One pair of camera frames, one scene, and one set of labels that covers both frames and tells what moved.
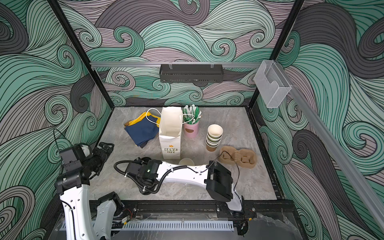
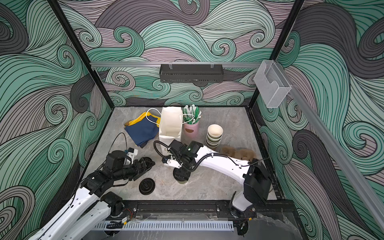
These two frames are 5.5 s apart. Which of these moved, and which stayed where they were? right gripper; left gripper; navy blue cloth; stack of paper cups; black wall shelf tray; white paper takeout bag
Moved: right gripper; left gripper
Stayed: black wall shelf tray; navy blue cloth; stack of paper cups; white paper takeout bag
